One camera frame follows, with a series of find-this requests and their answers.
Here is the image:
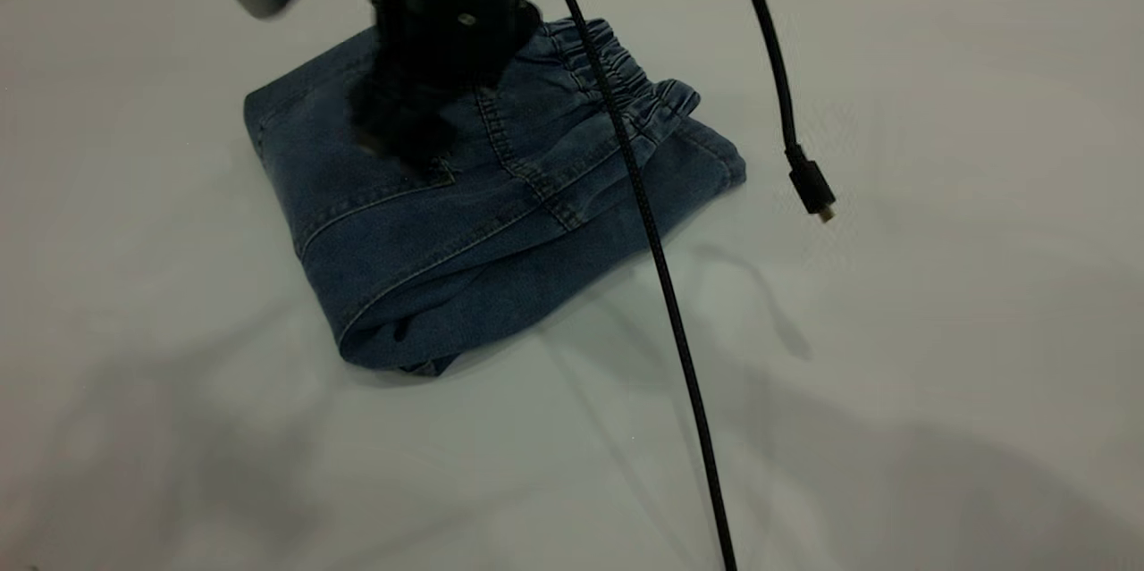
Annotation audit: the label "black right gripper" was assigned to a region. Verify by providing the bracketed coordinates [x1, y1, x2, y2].
[349, 0, 543, 173]

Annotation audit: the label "blue denim shorts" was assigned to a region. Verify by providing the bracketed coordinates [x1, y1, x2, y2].
[243, 15, 747, 375]

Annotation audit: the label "thick black braided cable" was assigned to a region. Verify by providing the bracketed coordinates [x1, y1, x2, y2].
[523, 0, 738, 571]

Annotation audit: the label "black cable with USB plug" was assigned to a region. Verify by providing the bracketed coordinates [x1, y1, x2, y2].
[728, 0, 838, 225]

